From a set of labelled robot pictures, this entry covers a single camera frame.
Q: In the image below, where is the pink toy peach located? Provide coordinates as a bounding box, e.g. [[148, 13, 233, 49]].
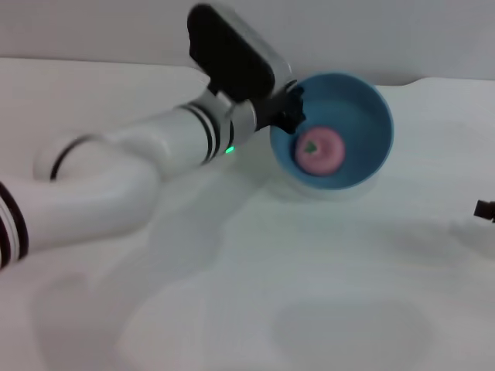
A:
[[295, 126, 347, 177]]

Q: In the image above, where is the blue bowl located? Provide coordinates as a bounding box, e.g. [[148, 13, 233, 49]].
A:
[[268, 71, 395, 192]]

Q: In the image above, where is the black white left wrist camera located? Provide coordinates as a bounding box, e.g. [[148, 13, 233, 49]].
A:
[[186, 2, 299, 114]]

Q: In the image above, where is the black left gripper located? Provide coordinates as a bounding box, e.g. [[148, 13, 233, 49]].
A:
[[252, 85, 308, 136]]

